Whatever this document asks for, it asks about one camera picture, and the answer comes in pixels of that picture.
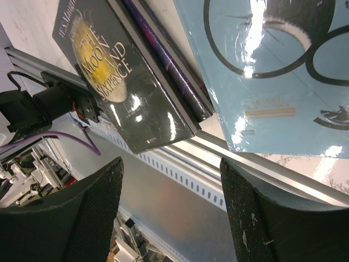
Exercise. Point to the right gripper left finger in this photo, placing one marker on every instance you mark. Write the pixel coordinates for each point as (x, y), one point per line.
(72, 224)

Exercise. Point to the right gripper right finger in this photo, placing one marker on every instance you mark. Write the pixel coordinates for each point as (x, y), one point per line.
(270, 224)

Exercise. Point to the black Moon and Sixpence book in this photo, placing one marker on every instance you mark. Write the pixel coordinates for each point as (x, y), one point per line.
(112, 57)

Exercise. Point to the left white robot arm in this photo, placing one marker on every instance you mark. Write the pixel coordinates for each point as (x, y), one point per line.
(25, 117)

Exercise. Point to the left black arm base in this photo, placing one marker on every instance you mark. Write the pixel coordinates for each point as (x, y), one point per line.
(62, 96)

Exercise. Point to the light blue fish book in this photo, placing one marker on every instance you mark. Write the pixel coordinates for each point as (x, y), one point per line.
(276, 72)

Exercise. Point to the dark purple book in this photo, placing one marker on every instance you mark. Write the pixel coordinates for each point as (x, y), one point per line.
(188, 84)

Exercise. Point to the white slotted cable duct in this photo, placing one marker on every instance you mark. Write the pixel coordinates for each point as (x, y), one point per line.
(177, 177)

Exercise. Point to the aluminium mounting rail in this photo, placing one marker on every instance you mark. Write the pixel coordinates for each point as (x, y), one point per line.
(202, 153)

